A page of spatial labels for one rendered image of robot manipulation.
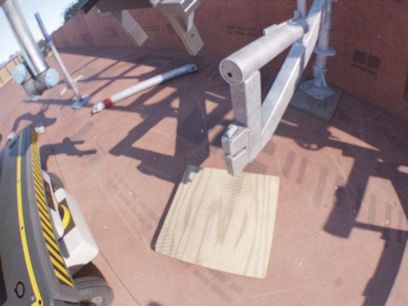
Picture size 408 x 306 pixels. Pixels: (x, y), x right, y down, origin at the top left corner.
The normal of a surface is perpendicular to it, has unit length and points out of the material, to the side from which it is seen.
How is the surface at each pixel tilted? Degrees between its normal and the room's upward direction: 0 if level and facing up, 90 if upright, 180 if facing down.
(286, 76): 29
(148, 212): 0
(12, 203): 0
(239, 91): 91
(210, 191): 0
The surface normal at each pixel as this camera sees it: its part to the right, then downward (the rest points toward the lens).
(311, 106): -0.18, -0.65
